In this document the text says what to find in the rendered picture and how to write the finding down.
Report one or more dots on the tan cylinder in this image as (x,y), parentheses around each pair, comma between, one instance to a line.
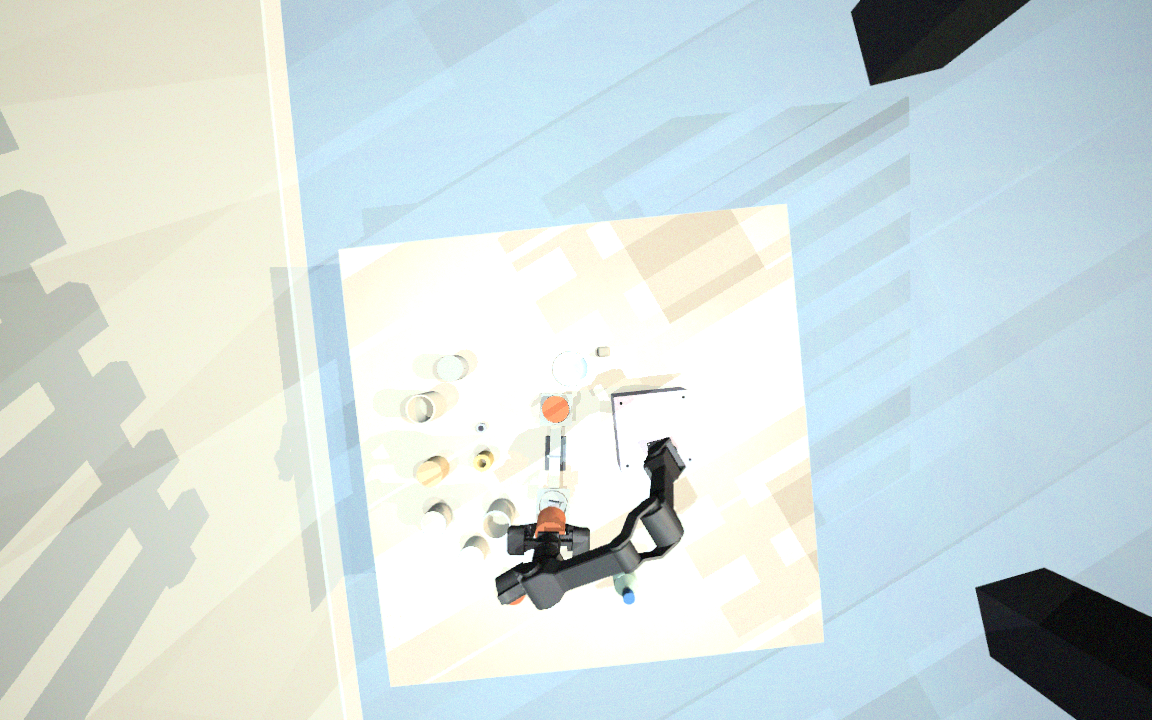
(433,471)

